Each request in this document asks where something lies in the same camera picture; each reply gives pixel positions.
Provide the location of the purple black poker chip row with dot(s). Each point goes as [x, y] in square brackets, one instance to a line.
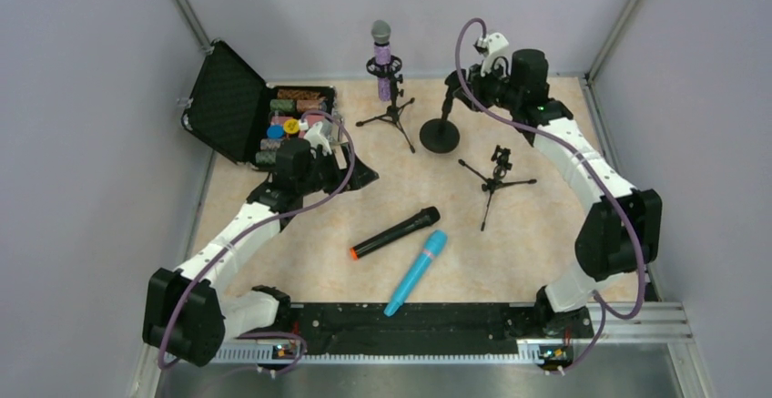
[267, 151]

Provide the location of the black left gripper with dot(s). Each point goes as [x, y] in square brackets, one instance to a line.
[342, 170]

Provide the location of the orange brown poker chip row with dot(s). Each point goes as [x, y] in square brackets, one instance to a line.
[298, 94]

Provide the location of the small black tripod stand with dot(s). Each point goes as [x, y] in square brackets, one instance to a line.
[501, 159]

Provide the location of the turquoise toy microphone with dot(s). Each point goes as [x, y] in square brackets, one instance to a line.
[431, 249]

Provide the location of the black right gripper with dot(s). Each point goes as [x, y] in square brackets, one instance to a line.
[469, 79]

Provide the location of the blue round button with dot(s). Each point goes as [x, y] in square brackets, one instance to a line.
[275, 132]

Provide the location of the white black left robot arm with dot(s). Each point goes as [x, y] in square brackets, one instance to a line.
[187, 315]

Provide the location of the red playing card deck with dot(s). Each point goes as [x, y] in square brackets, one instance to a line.
[308, 122]

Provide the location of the black orange-tipped microphone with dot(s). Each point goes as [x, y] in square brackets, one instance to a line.
[423, 219]

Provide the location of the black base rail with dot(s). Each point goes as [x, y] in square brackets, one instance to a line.
[428, 328]

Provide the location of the green poker chip row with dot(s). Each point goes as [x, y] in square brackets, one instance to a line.
[295, 106]

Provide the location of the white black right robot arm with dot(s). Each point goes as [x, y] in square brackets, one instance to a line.
[621, 226]

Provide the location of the black poker chip case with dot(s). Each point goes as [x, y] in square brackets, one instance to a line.
[228, 107]

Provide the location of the yellow big blind button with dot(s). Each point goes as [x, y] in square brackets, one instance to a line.
[291, 127]

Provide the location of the purple glitter microphone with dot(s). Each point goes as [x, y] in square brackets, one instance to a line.
[381, 34]

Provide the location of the shock mount tripod stand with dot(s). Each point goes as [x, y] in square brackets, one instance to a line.
[392, 73]

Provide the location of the round base clip stand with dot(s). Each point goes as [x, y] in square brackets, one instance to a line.
[440, 135]

